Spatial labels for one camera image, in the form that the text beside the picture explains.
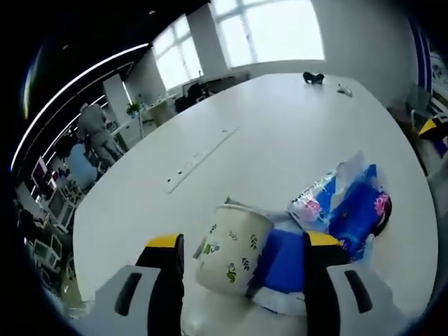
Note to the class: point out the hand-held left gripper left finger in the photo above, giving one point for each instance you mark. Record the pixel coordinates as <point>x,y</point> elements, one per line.
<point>164,280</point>

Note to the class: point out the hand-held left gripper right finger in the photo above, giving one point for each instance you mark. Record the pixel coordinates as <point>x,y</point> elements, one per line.
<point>318,280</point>

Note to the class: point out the wet wipes pack blue lid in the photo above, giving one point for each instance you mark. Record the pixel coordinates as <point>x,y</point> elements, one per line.
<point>280,259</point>

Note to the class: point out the blue tissue packet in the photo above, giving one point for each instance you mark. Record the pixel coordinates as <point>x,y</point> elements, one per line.
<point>353,217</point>

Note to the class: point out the white leaf-print paper cup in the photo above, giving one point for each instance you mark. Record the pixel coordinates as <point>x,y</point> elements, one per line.
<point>231,252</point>

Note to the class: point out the small white object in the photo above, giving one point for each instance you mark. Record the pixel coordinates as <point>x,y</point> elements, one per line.
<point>343,89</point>

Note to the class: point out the small black object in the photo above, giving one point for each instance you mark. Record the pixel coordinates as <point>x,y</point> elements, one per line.
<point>312,77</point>

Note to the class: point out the white table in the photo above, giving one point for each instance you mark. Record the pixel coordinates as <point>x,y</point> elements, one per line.
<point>280,140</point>

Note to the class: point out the beige desk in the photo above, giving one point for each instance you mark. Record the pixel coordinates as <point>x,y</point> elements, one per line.
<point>161,110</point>

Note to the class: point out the green potted plant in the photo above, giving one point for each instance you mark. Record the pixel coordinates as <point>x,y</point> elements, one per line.
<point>133,108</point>

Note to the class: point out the black office chair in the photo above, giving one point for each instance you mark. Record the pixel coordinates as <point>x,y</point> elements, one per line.
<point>189,98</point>

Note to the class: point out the grey chair white frame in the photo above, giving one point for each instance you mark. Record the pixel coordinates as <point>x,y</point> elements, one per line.
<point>420,101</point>

